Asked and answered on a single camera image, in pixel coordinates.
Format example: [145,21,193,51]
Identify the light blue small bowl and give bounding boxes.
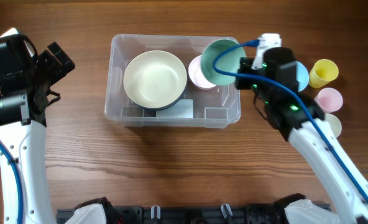
[297,61,310,92]

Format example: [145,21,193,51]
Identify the yellow plastic cup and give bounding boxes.
[308,59,339,88]

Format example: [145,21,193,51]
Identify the mint green small bowl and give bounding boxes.
[201,39,246,86]

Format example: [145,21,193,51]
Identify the pink plastic cup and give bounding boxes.
[315,88,343,113]

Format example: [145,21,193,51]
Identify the pale cream plastic cup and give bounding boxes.
[324,113,343,138]

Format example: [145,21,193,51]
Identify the white small bowl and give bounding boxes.
[188,55,216,90]

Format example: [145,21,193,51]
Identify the dark blue bowl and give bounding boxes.
[124,71,187,110]

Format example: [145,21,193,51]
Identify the cream plastic bowl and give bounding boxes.
[123,50,188,110]

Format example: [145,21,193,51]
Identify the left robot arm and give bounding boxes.
[0,34,75,223]

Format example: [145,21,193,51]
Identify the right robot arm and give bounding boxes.
[234,45,368,223]

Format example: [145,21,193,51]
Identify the clear plastic storage container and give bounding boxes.
[104,34,241,128]

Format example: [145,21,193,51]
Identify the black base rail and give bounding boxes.
[55,203,331,224]

